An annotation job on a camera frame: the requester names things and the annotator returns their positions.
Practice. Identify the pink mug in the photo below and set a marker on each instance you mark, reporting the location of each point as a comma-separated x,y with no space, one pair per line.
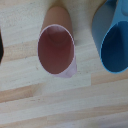
56,50

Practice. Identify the blue mug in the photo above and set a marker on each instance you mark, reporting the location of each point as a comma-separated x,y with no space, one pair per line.
113,43

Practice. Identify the black rounded object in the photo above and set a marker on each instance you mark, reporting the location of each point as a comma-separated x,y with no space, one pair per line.
1,46

